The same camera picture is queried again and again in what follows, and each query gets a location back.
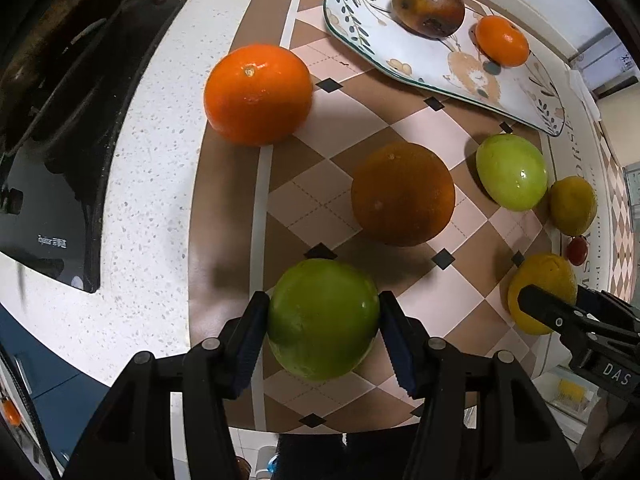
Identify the small red cherry tomato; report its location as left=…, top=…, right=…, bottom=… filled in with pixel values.
left=566, top=236, right=589, bottom=266

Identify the small olive-green mandarin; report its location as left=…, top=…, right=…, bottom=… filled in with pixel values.
left=549, top=176, right=598, bottom=236

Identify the bright orange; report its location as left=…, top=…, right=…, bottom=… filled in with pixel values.
left=203, top=44, right=314, bottom=147

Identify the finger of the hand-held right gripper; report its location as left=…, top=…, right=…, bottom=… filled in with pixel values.
left=517, top=284, right=587, bottom=334
left=576, top=285, right=640, bottom=333

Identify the dark brownish orange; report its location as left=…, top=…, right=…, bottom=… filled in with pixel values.
left=350, top=141, right=456, bottom=247

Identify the blue cabinet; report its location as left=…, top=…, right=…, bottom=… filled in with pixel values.
left=0, top=305, right=117, bottom=466

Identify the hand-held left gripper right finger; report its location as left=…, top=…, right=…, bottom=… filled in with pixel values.
left=378, top=291, right=583, bottom=480

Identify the floral patterned ceramic plate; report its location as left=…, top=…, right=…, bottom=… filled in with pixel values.
left=323, top=0, right=571, bottom=137

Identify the black glass cooktop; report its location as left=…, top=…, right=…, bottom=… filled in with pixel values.
left=0, top=0, right=208, bottom=294

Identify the small orange mandarin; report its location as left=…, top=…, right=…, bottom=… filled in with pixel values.
left=475, top=15, right=530, bottom=67

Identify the yellow lemon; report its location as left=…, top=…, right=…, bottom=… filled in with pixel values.
left=507, top=253, right=579, bottom=337

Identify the dark iron pan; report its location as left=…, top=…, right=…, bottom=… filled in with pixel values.
left=0, top=0, right=129, bottom=157

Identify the brown bruised pear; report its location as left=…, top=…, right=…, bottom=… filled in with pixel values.
left=391, top=0, right=466, bottom=39

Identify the brown checkered placemat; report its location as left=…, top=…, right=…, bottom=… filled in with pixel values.
left=187, top=0, right=623, bottom=434

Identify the large green citrus fruit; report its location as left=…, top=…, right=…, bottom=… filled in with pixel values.
left=267, top=258, right=381, bottom=382

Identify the green apple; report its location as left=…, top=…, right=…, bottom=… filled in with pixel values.
left=475, top=133, right=549, bottom=212

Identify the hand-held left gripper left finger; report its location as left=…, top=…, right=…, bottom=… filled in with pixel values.
left=62, top=291, right=271, bottom=480

